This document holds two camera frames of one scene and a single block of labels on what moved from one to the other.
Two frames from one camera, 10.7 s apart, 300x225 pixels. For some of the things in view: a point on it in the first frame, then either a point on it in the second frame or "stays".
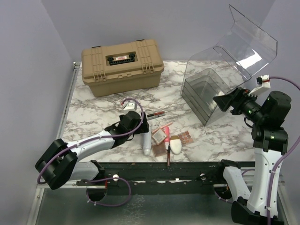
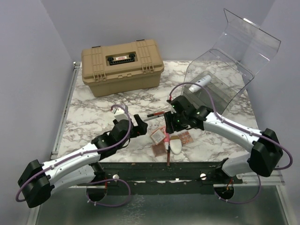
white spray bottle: [147, 143] to [202, 82]
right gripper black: [241, 95] to [170, 127]
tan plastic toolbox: [123, 67] stays
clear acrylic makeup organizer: [226, 66] stays
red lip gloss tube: [154, 114] stays
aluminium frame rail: [69, 98] stays
